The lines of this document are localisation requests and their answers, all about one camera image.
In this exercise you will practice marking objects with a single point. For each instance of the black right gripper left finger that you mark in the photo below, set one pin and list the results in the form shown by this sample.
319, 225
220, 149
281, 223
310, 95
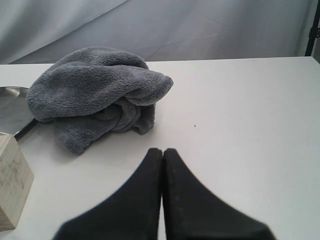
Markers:
131, 213

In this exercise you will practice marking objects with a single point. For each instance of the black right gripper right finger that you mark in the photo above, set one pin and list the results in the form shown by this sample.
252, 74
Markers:
192, 212

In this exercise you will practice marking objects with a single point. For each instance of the light wooden cube block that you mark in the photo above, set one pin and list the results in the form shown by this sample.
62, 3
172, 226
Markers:
16, 179

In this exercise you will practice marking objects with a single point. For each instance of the grey fluffy towel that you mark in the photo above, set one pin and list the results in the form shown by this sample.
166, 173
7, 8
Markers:
95, 91

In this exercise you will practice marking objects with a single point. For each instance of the round stainless steel plate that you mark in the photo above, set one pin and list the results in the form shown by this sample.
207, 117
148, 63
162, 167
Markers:
15, 116

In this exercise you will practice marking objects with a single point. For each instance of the white backdrop curtain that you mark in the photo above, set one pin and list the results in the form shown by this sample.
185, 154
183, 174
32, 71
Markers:
43, 31

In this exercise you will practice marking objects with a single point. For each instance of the black stand pole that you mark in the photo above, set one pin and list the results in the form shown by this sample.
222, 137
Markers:
314, 32

